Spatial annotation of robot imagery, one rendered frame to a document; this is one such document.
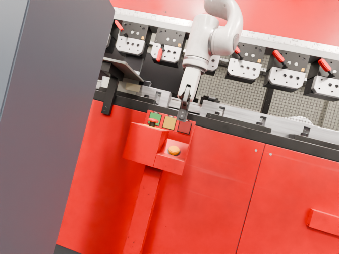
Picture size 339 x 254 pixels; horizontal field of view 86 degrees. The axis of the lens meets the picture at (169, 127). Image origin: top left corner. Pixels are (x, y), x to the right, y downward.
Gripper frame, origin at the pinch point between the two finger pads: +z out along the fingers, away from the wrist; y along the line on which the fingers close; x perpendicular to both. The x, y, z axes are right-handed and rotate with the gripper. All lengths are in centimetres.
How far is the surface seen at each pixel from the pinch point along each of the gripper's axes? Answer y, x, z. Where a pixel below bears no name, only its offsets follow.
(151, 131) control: 5.6, -7.8, 7.1
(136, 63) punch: -36, -34, -21
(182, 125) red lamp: -9.9, 0.2, 4.1
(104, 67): -10.1, -36.9, -11.0
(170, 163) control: 6.3, 0.7, 15.1
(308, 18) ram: -36, 43, -58
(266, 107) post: -109, 61, -23
